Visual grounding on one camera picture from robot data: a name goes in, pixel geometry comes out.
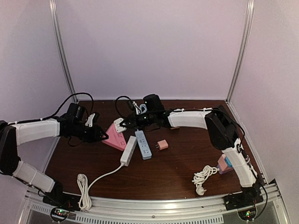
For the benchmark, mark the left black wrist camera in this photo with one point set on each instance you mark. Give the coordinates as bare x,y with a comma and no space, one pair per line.
75,113

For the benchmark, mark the light blue power strip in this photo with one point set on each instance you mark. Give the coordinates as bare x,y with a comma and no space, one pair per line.
143,145

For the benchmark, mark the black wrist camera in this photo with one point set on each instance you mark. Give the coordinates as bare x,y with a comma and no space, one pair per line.
75,113
153,103

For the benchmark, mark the right aluminium frame post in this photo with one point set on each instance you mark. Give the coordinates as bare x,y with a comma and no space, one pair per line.
249,14

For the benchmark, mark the blue cube adapter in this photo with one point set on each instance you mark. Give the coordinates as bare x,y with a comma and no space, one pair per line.
227,161

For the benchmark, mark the light pink usb charger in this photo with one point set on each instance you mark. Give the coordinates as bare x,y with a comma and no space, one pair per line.
162,145

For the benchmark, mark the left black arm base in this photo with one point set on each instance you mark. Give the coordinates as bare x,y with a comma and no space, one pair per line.
60,199

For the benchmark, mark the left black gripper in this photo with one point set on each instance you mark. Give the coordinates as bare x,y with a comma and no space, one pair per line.
96,137

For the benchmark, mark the small white cube adapter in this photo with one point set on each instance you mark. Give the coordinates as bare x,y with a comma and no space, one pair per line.
117,125

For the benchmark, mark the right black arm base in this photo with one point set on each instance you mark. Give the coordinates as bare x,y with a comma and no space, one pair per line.
247,197

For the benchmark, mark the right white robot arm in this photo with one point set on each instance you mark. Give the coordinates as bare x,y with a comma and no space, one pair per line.
222,129

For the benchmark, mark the aluminium front rail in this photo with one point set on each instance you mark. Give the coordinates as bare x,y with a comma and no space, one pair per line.
206,210

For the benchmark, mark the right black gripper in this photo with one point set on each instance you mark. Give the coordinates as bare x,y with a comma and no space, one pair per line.
132,119

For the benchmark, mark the light pink cube adapter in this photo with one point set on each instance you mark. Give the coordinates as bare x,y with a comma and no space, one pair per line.
221,161

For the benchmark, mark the white power strip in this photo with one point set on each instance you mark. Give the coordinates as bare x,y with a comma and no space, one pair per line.
128,151

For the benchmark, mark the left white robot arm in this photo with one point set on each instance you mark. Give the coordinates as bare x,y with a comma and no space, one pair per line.
15,134

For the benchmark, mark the aluminium frame post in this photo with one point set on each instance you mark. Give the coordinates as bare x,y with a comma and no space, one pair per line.
60,46
249,14

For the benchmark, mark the left aluminium frame post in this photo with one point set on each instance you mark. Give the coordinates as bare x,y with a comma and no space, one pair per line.
60,46

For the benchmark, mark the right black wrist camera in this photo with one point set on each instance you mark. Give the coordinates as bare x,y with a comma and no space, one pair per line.
153,103

